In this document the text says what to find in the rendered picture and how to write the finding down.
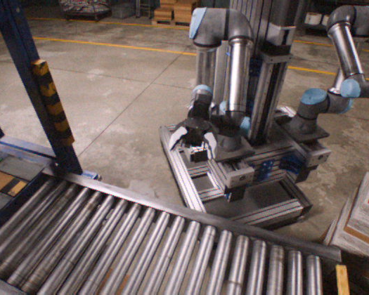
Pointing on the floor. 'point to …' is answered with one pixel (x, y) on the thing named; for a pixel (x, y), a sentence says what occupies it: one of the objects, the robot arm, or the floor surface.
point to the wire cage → (84, 8)
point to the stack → (360, 286)
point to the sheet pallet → (175, 12)
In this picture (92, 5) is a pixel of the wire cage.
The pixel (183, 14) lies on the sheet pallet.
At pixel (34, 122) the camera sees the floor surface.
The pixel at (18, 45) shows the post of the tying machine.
